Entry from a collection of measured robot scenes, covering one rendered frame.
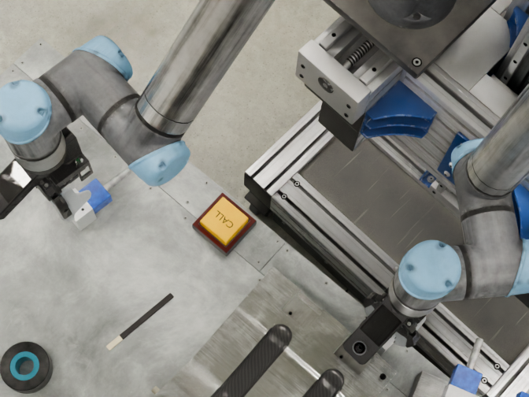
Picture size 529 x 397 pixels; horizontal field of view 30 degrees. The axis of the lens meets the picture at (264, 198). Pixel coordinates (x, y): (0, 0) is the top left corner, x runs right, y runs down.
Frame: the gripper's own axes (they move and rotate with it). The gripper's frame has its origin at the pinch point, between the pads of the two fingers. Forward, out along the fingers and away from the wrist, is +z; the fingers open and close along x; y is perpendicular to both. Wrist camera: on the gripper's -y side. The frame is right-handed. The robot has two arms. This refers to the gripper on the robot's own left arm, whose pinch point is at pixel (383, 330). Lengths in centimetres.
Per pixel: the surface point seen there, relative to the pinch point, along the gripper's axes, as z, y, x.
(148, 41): 85, 35, 104
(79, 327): 5, -35, 37
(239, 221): 0.9, -3.5, 30.2
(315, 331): -4.4, -9.0, 7.5
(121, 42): 85, 29, 109
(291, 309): -1.7, -8.6, 12.9
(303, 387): -4.0, -16.7, 2.6
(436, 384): -0.9, -0.6, -12.0
